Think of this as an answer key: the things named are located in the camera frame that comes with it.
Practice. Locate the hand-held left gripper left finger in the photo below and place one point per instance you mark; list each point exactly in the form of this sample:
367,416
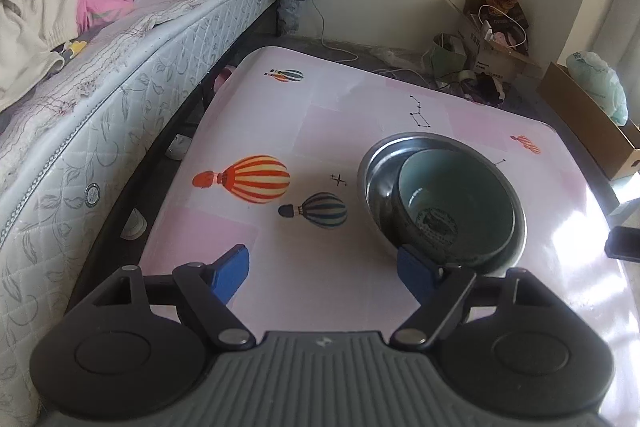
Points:
230,272

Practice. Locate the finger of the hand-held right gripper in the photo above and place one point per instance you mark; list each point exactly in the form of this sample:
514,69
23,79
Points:
625,244

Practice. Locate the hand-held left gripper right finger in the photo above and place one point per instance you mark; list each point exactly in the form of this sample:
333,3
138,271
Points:
417,272

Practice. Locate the teal ceramic bowl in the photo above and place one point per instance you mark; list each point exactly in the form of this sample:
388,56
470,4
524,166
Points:
450,187

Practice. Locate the grey storage box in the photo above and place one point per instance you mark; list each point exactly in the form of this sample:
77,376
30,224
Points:
627,209

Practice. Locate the long cardboard box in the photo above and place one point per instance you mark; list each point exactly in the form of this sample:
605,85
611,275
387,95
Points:
590,122

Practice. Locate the green plastic bag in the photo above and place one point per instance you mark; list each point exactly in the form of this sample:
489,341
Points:
600,82

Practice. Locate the pink printed tablecloth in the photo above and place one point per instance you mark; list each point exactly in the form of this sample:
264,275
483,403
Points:
310,117

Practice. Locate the white quilted mattress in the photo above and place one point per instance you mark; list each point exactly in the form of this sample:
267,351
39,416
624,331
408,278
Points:
100,147

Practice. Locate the small green box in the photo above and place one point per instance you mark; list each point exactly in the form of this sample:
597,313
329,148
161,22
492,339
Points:
442,57

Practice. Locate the open cardboard box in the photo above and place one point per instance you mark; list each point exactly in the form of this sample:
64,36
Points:
495,57

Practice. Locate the brown paper bag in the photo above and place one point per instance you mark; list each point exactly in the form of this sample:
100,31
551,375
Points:
500,14

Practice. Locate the small yellow object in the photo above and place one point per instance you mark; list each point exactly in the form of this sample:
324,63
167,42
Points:
75,48

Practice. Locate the cream garment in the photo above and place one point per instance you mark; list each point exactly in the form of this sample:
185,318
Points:
35,7

